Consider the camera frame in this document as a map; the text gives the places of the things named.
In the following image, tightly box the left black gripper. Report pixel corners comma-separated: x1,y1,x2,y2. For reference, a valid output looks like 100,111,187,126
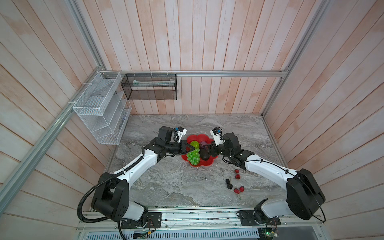
165,139,195,155

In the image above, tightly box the green grape bunch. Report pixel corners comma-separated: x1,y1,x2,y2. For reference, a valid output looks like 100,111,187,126
187,141,201,166

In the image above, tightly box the red cherry pair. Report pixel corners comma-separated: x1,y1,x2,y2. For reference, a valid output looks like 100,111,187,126
234,186,245,200
234,169,241,180

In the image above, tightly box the dark blackberry pair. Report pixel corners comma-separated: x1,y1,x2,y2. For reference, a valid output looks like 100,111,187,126
225,179,233,190

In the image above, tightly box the purple fig fruit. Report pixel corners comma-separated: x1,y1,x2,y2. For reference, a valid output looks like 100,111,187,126
200,142,210,150

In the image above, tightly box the dark avocado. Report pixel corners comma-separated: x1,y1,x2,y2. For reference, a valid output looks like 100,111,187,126
199,149,210,161

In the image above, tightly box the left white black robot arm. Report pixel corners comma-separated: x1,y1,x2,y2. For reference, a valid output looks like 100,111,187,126
91,127,195,222

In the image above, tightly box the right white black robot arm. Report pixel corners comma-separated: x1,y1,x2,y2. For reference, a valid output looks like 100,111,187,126
208,127,326,225

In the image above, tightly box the red flower-shaped fruit bowl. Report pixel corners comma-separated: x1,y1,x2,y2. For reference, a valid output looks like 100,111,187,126
182,134,217,168

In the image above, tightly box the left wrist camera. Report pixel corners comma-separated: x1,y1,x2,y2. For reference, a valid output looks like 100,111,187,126
173,127,187,143

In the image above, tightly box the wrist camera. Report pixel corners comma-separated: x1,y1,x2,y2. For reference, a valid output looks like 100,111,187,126
210,127,224,147
173,127,187,143

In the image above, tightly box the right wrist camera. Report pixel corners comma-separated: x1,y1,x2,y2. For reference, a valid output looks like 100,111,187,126
210,127,224,147

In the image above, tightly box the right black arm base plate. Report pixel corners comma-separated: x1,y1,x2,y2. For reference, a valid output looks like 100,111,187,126
237,210,281,226

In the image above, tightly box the aluminium front rail frame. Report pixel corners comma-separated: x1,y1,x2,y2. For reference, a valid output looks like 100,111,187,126
76,207,325,233

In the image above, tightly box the black wire mesh basket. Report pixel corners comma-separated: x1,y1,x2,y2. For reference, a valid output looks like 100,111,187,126
121,73,178,101

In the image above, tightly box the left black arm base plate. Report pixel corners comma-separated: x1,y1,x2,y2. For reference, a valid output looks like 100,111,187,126
121,212,162,230

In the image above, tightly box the white wire mesh shelf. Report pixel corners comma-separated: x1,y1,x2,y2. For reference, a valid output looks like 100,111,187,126
73,71,132,145

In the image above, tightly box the horizontal aluminium wall rail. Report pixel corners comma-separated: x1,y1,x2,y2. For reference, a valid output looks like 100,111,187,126
106,70,288,78

